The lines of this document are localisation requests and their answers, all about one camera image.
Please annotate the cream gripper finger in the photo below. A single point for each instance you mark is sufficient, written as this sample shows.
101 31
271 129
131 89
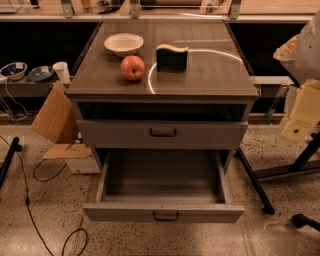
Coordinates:
302 111

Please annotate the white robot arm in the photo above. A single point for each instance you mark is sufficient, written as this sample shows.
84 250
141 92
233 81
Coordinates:
300 56

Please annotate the open grey lower drawer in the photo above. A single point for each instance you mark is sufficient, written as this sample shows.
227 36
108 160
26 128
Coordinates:
163 186

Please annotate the grey wooden drawer cabinet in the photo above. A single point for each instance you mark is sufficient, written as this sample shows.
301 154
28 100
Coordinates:
215 86

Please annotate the closed grey upper drawer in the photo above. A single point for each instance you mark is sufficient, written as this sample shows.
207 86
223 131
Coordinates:
138 134

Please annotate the black stand legs right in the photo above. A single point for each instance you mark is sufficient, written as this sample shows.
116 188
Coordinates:
301 164

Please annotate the black caster foot right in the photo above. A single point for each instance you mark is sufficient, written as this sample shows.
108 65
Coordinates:
300 220

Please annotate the red apple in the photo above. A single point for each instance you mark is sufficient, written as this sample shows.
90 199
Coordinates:
132 68

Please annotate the white ceramic bowl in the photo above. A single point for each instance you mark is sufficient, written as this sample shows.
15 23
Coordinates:
124 44

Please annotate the brown cardboard box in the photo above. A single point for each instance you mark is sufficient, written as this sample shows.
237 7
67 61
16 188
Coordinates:
56 122

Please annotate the white foam cup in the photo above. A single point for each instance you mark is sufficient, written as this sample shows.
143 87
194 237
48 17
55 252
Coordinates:
61 69

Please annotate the blue bowl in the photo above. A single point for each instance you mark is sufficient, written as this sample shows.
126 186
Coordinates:
41 74
14 71

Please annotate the grey side shelf left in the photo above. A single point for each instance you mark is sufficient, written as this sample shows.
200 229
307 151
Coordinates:
26 88

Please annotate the black bar left floor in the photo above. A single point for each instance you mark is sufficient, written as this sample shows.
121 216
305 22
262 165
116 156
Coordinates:
14 148

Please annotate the blue bowl far left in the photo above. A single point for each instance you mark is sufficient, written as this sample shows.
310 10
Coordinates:
14 71

